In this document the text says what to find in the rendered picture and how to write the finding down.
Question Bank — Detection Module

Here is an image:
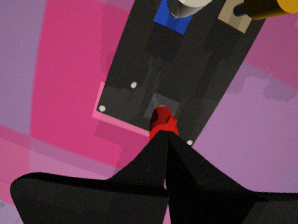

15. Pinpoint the black circuit board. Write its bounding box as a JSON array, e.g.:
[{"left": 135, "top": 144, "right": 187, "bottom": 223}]
[{"left": 96, "top": 0, "right": 298, "bottom": 148}]

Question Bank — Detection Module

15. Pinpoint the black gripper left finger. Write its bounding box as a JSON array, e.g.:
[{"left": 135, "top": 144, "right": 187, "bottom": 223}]
[{"left": 9, "top": 129, "right": 169, "bottom": 224}]

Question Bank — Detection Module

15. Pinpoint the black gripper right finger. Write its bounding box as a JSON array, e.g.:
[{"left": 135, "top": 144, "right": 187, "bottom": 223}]
[{"left": 165, "top": 131, "right": 298, "bottom": 224}]

